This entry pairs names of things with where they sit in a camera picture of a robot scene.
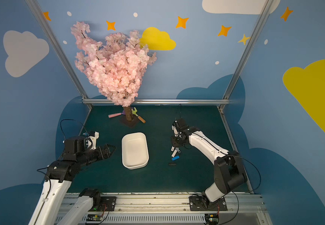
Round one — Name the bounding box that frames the white usb drive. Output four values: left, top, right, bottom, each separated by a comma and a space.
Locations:
171, 149, 178, 158

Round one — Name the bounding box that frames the white storage box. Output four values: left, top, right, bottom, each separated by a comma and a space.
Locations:
122, 132, 149, 170

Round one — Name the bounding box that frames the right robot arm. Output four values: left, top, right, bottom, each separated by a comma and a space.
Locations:
171, 118, 248, 203

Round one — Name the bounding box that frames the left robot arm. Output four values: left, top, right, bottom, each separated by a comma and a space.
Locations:
29, 132, 116, 225

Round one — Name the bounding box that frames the green table mat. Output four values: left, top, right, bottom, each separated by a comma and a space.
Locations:
69, 106, 232, 193

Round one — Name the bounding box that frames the pink marker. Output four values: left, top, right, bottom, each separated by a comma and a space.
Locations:
108, 112, 123, 118

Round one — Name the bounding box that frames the green orange toy tool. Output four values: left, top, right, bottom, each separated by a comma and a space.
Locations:
131, 107, 146, 123

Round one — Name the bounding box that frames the left controller board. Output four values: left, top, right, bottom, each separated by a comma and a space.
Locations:
86, 214, 102, 222

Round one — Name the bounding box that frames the controller board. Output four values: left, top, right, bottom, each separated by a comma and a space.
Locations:
86, 214, 102, 222
204, 214, 219, 225

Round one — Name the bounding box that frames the right controller board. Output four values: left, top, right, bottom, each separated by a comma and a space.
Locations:
204, 214, 219, 225

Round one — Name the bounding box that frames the pink cherry blossom tree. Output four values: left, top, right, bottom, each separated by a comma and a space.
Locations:
71, 22, 157, 123

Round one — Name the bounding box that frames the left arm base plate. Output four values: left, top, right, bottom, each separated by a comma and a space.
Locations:
90, 196, 117, 212

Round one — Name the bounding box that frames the aluminium frame rail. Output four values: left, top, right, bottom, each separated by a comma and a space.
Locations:
82, 98, 229, 106

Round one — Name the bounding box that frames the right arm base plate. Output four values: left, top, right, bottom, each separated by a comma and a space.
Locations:
189, 194, 228, 212

